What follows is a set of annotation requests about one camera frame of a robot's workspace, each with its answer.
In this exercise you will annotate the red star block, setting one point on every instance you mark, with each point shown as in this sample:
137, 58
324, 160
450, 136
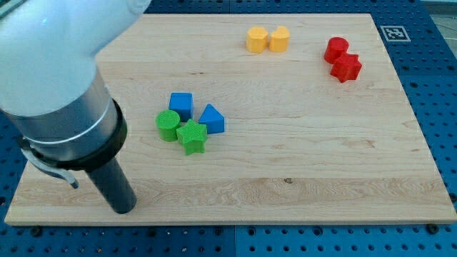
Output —
346, 67

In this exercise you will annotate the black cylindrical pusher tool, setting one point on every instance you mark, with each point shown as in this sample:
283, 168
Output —
114, 186

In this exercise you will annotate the green star block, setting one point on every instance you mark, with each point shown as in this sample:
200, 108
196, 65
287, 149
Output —
192, 136

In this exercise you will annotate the yellow hexagon block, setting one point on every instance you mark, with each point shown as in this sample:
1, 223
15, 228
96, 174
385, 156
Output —
256, 39

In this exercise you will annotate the blue triangle block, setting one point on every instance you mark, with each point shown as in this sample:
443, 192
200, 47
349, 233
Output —
212, 119

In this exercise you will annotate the grey cable clip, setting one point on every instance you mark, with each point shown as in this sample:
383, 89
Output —
49, 170

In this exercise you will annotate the blue cube block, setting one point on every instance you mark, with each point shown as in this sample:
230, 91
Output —
183, 104

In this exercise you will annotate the white fiducial marker tag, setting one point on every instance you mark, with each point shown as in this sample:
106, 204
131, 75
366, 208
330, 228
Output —
395, 33

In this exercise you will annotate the red cylinder block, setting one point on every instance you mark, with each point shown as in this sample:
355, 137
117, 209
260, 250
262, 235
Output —
335, 48

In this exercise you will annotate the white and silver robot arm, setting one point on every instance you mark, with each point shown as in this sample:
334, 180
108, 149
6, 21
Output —
50, 85

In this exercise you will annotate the wooden board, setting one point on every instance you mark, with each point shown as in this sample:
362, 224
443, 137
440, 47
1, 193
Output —
299, 146

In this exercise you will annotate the yellow heart block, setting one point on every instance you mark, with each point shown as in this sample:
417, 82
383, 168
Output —
279, 39

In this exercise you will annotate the green cylinder block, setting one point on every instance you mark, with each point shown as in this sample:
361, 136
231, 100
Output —
167, 122

